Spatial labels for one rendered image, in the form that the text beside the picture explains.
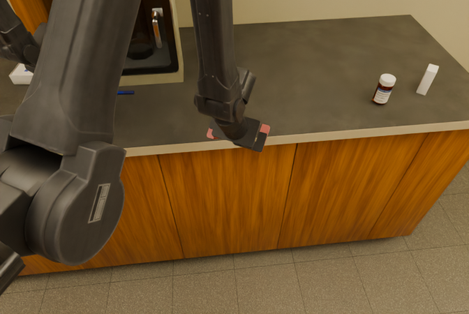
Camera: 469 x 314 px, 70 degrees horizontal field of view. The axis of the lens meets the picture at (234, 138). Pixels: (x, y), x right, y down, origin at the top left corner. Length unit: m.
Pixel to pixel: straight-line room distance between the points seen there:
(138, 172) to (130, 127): 0.16
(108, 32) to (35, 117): 0.08
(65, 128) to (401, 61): 1.31
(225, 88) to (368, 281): 1.49
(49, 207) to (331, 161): 1.05
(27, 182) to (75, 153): 0.04
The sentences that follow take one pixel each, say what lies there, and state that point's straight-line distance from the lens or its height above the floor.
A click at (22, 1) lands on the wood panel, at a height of 1.29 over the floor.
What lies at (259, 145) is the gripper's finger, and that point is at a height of 1.10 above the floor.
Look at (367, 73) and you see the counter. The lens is 1.34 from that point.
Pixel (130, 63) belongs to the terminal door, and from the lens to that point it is 1.18.
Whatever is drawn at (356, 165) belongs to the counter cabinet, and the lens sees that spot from 1.29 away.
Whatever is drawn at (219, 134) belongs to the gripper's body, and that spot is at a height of 1.11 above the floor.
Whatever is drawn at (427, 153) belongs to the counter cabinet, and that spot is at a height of 0.76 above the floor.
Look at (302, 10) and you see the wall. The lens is 1.64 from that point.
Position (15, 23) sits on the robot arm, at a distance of 0.87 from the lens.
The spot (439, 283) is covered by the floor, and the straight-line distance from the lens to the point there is 2.03.
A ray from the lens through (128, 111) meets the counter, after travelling 1.14.
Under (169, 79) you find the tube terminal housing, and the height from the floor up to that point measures 0.96.
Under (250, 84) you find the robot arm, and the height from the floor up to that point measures 1.24.
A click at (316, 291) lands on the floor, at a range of 1.80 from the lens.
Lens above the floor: 1.67
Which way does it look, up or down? 46 degrees down
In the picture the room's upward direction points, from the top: straight up
